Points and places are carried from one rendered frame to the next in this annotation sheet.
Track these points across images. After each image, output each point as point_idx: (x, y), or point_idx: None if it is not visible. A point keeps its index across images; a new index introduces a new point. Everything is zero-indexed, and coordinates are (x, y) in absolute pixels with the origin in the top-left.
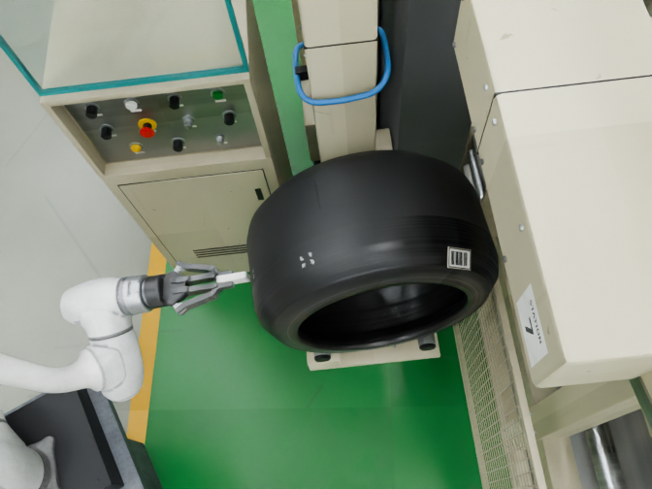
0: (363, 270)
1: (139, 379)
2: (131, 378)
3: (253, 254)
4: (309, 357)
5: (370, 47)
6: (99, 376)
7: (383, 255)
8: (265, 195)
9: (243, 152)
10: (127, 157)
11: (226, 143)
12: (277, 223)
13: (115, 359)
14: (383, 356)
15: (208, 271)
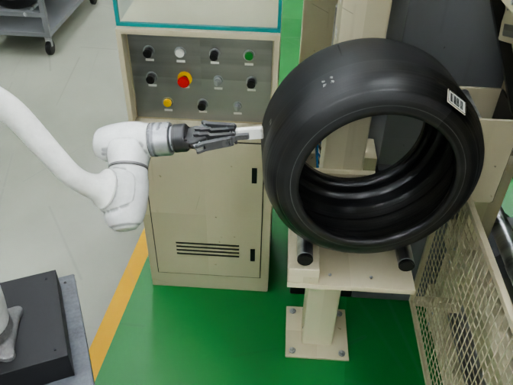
0: (376, 88)
1: (142, 211)
2: (137, 205)
3: (273, 108)
4: (290, 263)
5: None
6: (112, 187)
7: (395, 79)
8: (259, 178)
9: (252, 125)
10: (156, 114)
11: (240, 114)
12: (301, 73)
13: (130, 180)
14: (359, 283)
15: None
